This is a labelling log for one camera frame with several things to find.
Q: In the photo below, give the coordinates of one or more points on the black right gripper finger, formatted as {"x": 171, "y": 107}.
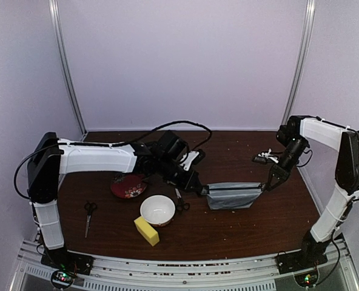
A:
{"x": 274, "y": 182}
{"x": 267, "y": 186}

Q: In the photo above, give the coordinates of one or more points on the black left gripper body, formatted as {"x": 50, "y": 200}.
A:
{"x": 166, "y": 172}

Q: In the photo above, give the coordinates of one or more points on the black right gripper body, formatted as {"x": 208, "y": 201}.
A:
{"x": 296, "y": 147}

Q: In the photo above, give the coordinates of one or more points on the grey zip pouch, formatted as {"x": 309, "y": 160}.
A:
{"x": 232, "y": 195}

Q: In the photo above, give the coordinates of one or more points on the black handled scissors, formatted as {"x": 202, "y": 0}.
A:
{"x": 181, "y": 204}
{"x": 90, "y": 207}

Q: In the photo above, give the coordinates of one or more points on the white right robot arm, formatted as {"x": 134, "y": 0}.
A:
{"x": 295, "y": 136}

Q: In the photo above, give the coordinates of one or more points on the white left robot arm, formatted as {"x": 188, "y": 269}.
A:
{"x": 54, "y": 157}

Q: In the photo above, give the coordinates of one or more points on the red floral plate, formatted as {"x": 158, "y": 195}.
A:
{"x": 127, "y": 186}

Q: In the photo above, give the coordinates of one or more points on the white ceramic bowl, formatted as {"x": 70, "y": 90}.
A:
{"x": 158, "y": 210}

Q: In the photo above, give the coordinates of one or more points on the yellow sponge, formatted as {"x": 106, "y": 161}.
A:
{"x": 146, "y": 231}

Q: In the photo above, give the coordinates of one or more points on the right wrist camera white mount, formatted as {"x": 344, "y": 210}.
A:
{"x": 265, "y": 157}

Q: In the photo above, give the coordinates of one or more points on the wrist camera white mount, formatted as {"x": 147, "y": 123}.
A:
{"x": 192, "y": 158}
{"x": 265, "y": 157}

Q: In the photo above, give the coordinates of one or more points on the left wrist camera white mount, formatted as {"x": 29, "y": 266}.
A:
{"x": 192, "y": 158}

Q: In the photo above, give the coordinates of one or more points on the right aluminium corner post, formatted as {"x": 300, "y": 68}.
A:
{"x": 306, "y": 35}

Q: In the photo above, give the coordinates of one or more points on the aluminium corner post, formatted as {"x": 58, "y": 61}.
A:
{"x": 66, "y": 73}
{"x": 306, "y": 35}

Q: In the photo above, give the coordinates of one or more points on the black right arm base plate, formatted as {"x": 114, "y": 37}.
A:
{"x": 297, "y": 261}

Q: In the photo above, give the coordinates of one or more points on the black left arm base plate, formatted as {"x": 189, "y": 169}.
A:
{"x": 71, "y": 262}

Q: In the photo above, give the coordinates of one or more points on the left aluminium corner post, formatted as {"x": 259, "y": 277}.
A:
{"x": 66, "y": 73}

